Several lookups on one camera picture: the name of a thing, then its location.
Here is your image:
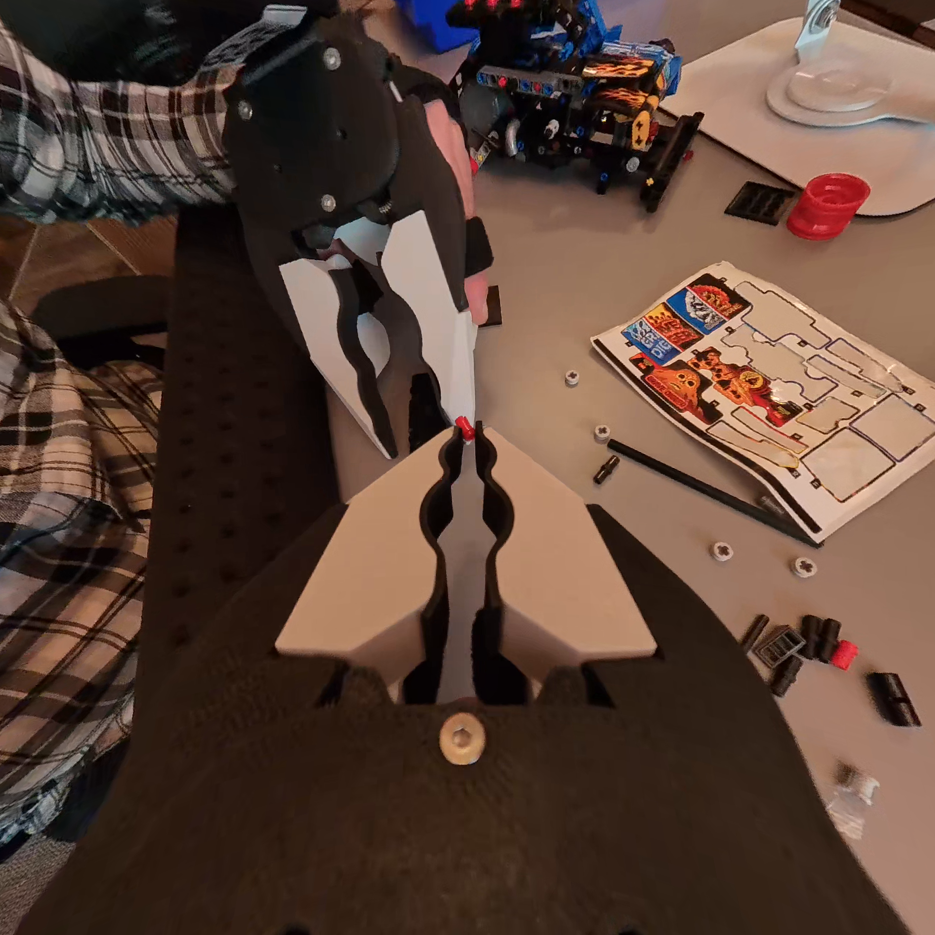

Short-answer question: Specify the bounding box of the red toy wheel hub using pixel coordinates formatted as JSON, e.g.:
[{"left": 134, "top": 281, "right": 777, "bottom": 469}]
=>
[{"left": 786, "top": 172, "right": 872, "bottom": 241}]

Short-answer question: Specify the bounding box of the white booklet stand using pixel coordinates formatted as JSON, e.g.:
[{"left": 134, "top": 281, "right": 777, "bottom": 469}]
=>
[{"left": 657, "top": 0, "right": 935, "bottom": 218}]

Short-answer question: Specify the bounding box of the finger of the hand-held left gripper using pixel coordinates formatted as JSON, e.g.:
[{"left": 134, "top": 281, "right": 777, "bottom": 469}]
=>
[
  {"left": 278, "top": 254, "right": 401, "bottom": 461},
  {"left": 376, "top": 208, "right": 482, "bottom": 432}
]

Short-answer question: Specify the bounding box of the person's left forearm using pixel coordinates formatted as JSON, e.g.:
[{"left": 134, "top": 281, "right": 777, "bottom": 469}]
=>
[{"left": 0, "top": 22, "right": 246, "bottom": 224}]

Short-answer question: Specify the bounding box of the white toy spool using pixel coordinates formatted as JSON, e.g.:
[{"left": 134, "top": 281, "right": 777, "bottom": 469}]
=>
[{"left": 836, "top": 763, "right": 882, "bottom": 805}]

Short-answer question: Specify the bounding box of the person's plaid shirt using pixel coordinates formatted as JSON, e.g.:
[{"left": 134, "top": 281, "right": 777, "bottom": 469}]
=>
[{"left": 0, "top": 299, "right": 162, "bottom": 841}]

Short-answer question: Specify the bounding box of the black toy connector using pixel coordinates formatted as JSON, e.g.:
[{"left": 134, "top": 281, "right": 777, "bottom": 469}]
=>
[{"left": 866, "top": 671, "right": 922, "bottom": 729}]

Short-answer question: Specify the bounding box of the person's left hand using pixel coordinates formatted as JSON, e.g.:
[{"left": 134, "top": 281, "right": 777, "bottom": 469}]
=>
[{"left": 426, "top": 98, "right": 495, "bottom": 327}]

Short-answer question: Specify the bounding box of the black chair armrest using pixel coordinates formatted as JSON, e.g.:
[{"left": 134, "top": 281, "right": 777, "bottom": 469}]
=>
[{"left": 33, "top": 276, "right": 170, "bottom": 367}]

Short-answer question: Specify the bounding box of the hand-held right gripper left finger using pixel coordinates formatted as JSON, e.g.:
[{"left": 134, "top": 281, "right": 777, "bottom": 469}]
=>
[{"left": 274, "top": 427, "right": 457, "bottom": 706}]

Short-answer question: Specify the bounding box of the black toy grille tile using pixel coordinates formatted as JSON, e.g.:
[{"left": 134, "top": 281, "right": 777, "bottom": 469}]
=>
[{"left": 756, "top": 626, "right": 806, "bottom": 667}]

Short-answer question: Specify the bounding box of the grey desk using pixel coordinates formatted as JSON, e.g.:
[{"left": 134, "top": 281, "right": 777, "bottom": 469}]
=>
[{"left": 325, "top": 0, "right": 935, "bottom": 935}]

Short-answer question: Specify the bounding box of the sticker sheet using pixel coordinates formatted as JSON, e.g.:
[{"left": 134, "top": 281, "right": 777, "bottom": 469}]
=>
[{"left": 590, "top": 261, "right": 935, "bottom": 546}]

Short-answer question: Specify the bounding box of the long black toy axle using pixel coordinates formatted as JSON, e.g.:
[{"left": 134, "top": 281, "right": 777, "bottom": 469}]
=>
[{"left": 606, "top": 438, "right": 825, "bottom": 549}]

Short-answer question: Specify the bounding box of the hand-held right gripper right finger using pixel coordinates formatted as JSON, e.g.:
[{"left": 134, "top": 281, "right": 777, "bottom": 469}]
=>
[{"left": 471, "top": 424, "right": 660, "bottom": 706}]

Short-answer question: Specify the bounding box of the toy truck model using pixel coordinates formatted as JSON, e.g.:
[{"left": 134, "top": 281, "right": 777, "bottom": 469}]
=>
[{"left": 449, "top": 0, "right": 706, "bottom": 214}]

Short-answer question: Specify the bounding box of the blue plastic bin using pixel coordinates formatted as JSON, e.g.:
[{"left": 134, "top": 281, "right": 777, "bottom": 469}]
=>
[{"left": 398, "top": 0, "right": 476, "bottom": 54}]

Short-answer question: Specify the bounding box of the clear toy piece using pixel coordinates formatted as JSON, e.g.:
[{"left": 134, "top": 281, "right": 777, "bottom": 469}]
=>
[{"left": 825, "top": 800, "right": 871, "bottom": 842}]

